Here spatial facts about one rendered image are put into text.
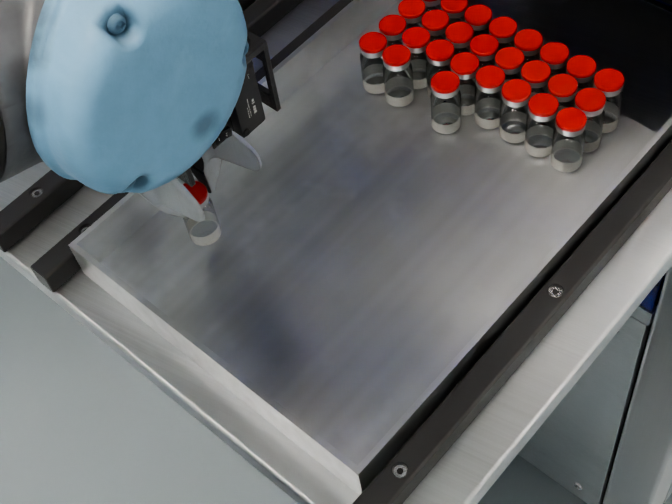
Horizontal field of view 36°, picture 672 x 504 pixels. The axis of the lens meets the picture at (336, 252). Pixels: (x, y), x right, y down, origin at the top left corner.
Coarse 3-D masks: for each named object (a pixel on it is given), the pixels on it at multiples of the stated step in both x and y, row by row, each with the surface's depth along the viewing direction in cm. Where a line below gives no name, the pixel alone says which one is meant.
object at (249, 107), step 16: (256, 48) 54; (256, 80) 56; (272, 80) 56; (240, 96) 55; (256, 96) 56; (272, 96) 57; (240, 112) 56; (256, 112) 57; (224, 128) 57; (240, 128) 57; (192, 176) 55
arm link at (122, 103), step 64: (0, 0) 28; (64, 0) 28; (128, 0) 27; (192, 0) 29; (0, 64) 28; (64, 64) 27; (128, 64) 28; (192, 64) 30; (0, 128) 28; (64, 128) 28; (128, 128) 29; (192, 128) 32
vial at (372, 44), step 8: (376, 32) 77; (360, 40) 77; (368, 40) 76; (376, 40) 76; (384, 40) 76; (360, 48) 76; (368, 48) 76; (376, 48) 76; (384, 48) 76; (360, 56) 77; (368, 56) 76; (376, 56) 76; (360, 64) 78; (368, 64) 77; (376, 64) 77; (368, 72) 78; (376, 72) 77; (368, 80) 78; (376, 80) 78; (368, 88) 79; (376, 88) 79
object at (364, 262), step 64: (384, 0) 84; (320, 64) 81; (256, 128) 79; (320, 128) 78; (384, 128) 78; (640, 128) 75; (256, 192) 75; (320, 192) 75; (384, 192) 74; (448, 192) 73; (512, 192) 73; (576, 192) 72; (128, 256) 73; (192, 256) 73; (256, 256) 72; (320, 256) 72; (384, 256) 71; (448, 256) 70; (512, 256) 70; (192, 320) 70; (256, 320) 69; (320, 320) 69; (384, 320) 68; (448, 320) 68; (512, 320) 66; (256, 384) 66; (320, 384) 66; (384, 384) 65; (448, 384) 63; (320, 448) 60; (384, 448) 60
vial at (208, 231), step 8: (208, 200) 68; (208, 208) 68; (208, 216) 68; (216, 216) 70; (192, 224) 68; (200, 224) 68; (208, 224) 69; (216, 224) 70; (192, 232) 69; (200, 232) 69; (208, 232) 69; (216, 232) 70; (192, 240) 71; (200, 240) 70; (208, 240) 70; (216, 240) 71
